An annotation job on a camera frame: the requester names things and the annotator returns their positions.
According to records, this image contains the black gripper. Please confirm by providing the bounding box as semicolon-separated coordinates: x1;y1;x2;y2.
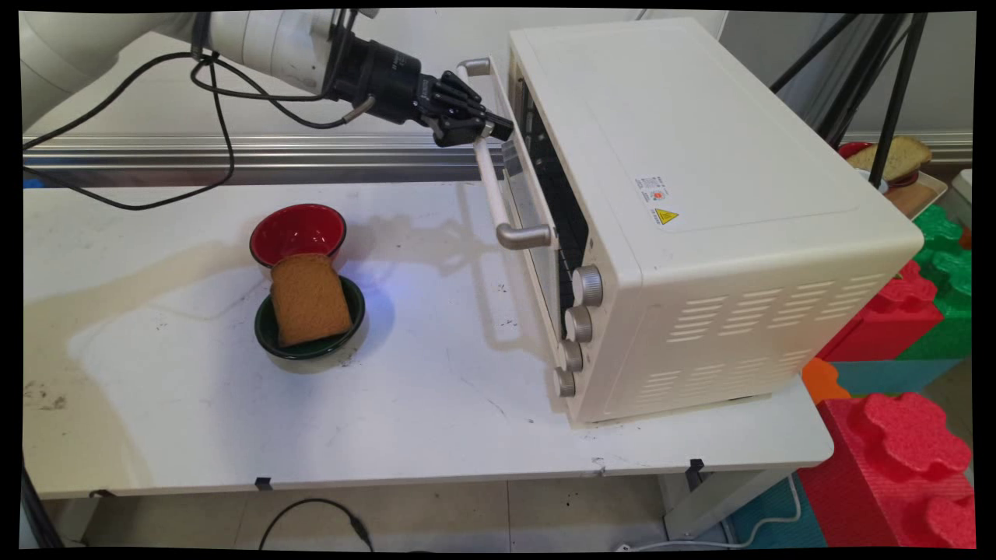
323;30;515;149

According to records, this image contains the oven door with handle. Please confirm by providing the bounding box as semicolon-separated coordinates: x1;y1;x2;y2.
456;56;580;382

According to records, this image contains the red bowl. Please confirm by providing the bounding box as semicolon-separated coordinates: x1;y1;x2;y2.
249;203;349;270

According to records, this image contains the white label sticker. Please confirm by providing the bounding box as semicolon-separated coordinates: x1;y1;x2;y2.
634;175;672;206

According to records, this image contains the brown toast slice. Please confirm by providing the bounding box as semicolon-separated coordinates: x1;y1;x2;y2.
269;253;355;348

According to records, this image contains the cream toaster oven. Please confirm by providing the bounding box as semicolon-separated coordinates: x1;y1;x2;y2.
506;17;926;425

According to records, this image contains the dark green bowl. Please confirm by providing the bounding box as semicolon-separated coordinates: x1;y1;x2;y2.
254;274;366;362

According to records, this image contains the black tripod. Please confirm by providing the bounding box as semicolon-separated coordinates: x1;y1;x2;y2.
770;12;929;190

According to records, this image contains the bread slice on plate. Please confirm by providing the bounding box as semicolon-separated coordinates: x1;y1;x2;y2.
847;135;933;183

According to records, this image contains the orange foam piece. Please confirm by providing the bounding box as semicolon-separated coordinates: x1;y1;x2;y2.
801;357;854;404

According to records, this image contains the white tray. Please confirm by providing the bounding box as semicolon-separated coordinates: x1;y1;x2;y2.
878;170;949;221

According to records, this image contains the white table leg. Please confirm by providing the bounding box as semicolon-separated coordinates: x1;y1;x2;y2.
660;466;796;542

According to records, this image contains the small red foam block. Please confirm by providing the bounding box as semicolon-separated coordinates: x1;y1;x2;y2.
816;260;945;363

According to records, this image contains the teal foam block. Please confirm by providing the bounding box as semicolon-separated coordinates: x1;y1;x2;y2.
828;359;960;398

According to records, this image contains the green foam block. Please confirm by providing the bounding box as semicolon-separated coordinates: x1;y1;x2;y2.
895;204;974;361

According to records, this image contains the blue floor mat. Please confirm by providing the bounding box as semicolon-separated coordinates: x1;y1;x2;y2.
727;476;827;550

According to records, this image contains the large red foam block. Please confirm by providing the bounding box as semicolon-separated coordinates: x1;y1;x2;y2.
797;391;976;550

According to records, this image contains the aluminium rail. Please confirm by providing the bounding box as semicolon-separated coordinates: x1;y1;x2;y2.
23;133;499;189

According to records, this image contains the black floor cable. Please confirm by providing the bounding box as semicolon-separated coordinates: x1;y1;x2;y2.
258;498;375;552

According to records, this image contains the white floor cable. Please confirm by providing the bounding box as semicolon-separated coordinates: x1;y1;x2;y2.
614;474;803;552

